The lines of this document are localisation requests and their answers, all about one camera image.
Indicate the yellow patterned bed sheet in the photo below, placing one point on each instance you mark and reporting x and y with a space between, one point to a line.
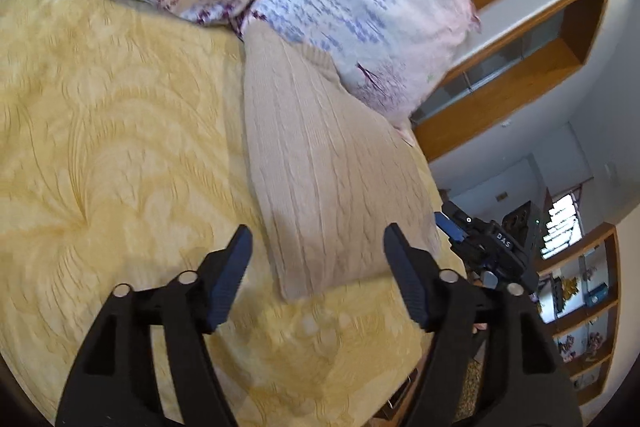
100 132

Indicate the wooden bookshelf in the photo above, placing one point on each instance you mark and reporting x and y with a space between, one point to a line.
607 257

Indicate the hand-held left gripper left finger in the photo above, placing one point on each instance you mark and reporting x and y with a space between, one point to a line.
230 282

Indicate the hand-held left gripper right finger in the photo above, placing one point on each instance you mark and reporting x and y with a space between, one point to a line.
406 279

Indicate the wooden wall shelf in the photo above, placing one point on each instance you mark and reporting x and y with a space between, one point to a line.
525 82

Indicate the bright window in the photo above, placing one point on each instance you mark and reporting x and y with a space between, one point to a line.
565 219

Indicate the blue floral tree-print pillow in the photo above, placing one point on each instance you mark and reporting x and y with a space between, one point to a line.
380 7

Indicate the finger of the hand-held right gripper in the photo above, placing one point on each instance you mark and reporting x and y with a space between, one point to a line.
449 227
467 216

